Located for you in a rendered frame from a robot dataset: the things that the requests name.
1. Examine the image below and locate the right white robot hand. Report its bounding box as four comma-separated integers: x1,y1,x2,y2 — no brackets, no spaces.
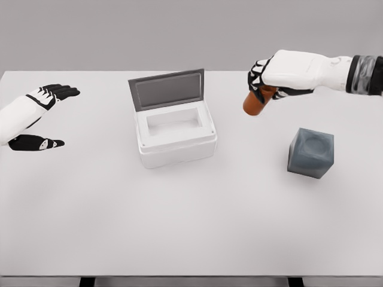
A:
247,49,327,101

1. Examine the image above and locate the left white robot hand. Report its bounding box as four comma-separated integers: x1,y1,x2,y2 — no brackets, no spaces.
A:
0,84,81,152

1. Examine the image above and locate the orange-brown cup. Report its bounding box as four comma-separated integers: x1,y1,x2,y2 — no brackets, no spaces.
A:
242,85,278,118

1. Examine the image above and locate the grey cube with round recess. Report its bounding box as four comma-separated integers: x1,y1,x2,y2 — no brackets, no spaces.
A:
287,127,335,180

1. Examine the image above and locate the grey hinged box lid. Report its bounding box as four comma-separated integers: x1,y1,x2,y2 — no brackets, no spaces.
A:
127,68,206,113

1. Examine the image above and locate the white rectangular box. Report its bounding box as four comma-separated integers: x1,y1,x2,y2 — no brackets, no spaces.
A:
133,98,218,170

